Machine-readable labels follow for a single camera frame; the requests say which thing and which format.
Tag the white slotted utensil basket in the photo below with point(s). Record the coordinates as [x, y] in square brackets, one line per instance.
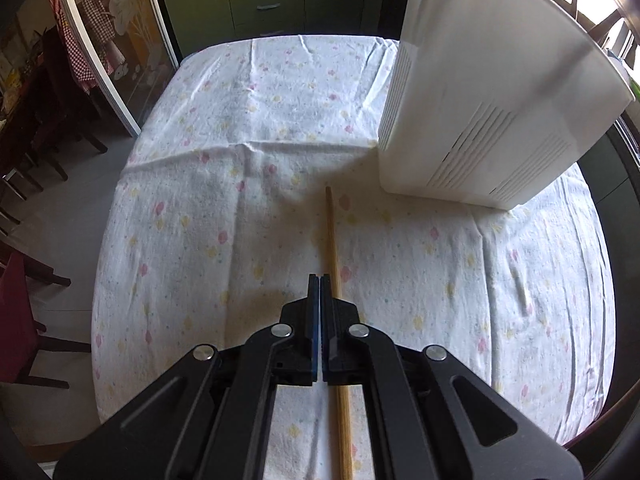
[500, 85]

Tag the white floral tablecloth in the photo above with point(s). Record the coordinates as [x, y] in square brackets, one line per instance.
[225, 210]

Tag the dark wooden chair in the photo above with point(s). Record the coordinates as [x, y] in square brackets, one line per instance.
[50, 135]

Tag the red chair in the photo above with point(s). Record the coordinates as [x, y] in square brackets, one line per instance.
[15, 320]

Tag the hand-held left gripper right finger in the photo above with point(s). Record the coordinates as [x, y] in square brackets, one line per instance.
[327, 340]

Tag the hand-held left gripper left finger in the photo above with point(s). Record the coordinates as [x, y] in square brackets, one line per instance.
[314, 350]

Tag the red checked cloth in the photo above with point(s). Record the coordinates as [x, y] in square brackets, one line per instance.
[80, 65]

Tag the plain wooden chopstick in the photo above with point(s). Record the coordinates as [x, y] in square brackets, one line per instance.
[331, 240]

